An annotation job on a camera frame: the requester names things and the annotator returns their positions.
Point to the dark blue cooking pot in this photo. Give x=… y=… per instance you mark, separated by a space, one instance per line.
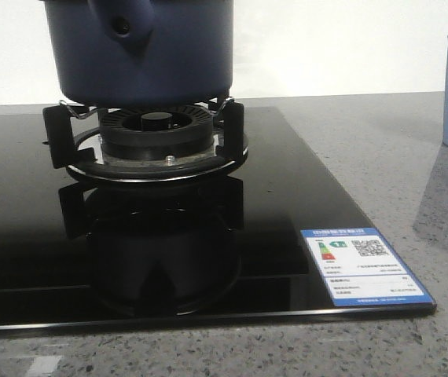
x=120 y=54

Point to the black glass gas stove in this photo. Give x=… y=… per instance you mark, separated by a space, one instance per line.
x=227 y=250

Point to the blue white energy label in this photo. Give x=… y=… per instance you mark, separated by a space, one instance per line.
x=360 y=268

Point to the black metal pot support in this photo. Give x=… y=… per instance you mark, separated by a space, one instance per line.
x=76 y=144

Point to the black gas burner head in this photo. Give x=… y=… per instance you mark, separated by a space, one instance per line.
x=153 y=133

